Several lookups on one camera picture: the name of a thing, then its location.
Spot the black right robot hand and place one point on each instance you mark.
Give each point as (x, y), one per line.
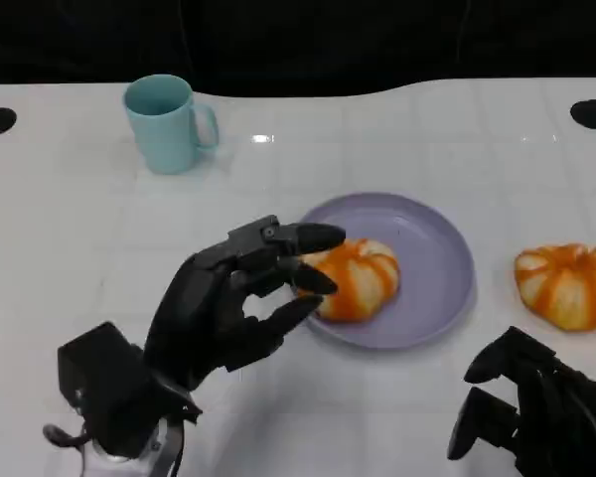
(561, 422)

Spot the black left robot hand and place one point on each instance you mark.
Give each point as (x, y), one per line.
(203, 308)

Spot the orange and white bread roll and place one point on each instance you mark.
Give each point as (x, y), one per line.
(362, 278)
(566, 288)

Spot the pale green mug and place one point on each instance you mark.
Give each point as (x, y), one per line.
(164, 139)

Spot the lilac plate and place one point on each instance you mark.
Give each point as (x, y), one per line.
(417, 238)

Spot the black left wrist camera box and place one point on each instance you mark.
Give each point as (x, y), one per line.
(99, 377)

